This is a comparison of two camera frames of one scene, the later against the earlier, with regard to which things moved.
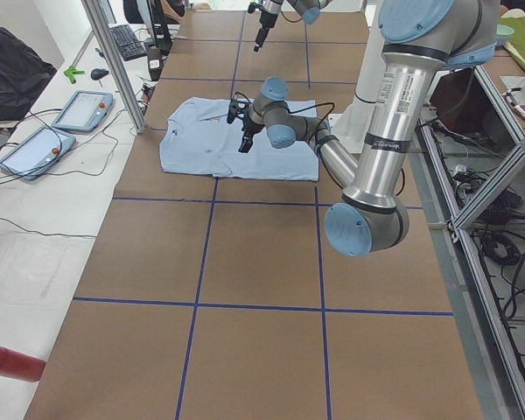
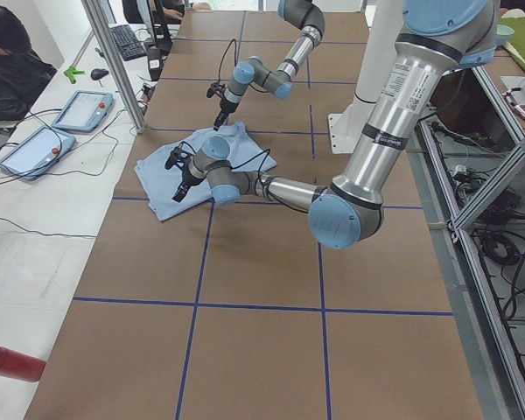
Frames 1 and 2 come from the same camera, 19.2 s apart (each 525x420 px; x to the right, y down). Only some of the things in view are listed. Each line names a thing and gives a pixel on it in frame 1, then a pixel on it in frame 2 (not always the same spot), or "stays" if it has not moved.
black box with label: (155, 62) stays
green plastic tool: (71, 72) stays
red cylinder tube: (1, 360) stays
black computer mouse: (98, 73) stays
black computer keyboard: (128, 44) stays
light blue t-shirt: (197, 137) → (160, 183)
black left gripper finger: (244, 145) → (182, 191)
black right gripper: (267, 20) → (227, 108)
